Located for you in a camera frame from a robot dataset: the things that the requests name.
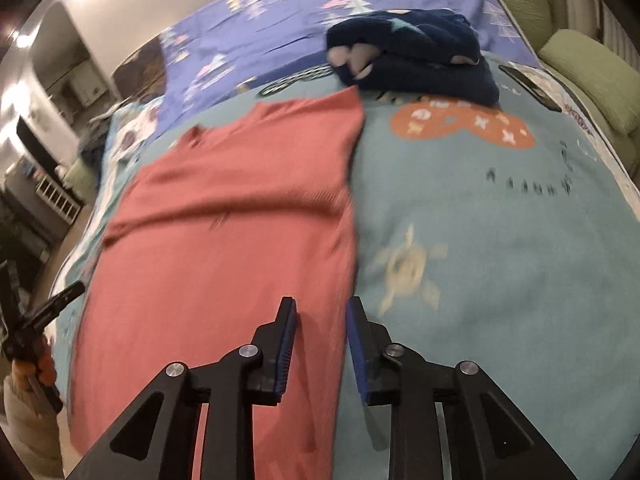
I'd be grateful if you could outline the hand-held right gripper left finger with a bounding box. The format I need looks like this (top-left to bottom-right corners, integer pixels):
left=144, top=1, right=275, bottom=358
left=65, top=296, right=298, bottom=480

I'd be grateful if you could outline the navy fleece garment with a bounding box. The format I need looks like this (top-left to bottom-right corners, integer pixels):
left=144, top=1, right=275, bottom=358
left=326, top=9, right=501, bottom=107

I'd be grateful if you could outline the large green pillow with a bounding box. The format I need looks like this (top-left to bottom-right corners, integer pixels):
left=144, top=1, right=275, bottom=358
left=537, top=29, right=640, bottom=133

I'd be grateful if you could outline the dark cabinet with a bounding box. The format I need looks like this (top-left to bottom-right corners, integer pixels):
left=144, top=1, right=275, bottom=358
left=15, top=116, right=65, bottom=173

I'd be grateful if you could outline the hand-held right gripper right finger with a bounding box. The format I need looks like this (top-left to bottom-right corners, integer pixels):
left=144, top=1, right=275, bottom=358
left=346, top=296, right=577, bottom=480

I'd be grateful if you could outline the small green pillow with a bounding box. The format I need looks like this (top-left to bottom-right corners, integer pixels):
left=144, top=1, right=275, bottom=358
left=482, top=0, right=553, bottom=51

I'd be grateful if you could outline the blue printed bed sheet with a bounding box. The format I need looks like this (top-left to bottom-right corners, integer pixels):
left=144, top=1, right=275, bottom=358
left=112, top=0, right=543, bottom=146

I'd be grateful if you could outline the person's left hand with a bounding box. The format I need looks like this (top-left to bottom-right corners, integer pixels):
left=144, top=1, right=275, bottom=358
left=11, top=340, right=55, bottom=388

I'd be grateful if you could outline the dark patterned cloth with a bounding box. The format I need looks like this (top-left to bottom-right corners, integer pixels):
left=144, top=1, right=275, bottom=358
left=112, top=40, right=167, bottom=108

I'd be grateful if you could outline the teal printed blanket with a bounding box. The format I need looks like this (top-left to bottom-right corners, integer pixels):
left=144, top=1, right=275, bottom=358
left=50, top=52, right=636, bottom=480

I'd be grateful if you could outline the green seat cushion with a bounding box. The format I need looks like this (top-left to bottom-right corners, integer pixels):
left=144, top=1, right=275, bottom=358
left=542, top=57, right=640, bottom=176

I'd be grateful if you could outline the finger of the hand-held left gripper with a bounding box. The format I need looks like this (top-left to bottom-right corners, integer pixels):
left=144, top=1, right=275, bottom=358
left=27, top=281, right=87, bottom=333

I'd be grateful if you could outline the coral red knit shirt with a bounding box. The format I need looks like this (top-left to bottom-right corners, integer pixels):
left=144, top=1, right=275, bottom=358
left=67, top=85, right=368, bottom=480

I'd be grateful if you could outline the person's left forearm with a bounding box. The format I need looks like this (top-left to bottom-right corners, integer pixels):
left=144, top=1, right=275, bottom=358
left=2, top=375, right=65, bottom=478

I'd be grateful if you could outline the white slatted shelf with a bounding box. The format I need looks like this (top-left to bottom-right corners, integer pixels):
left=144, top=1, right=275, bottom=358
left=34, top=175, right=83, bottom=224

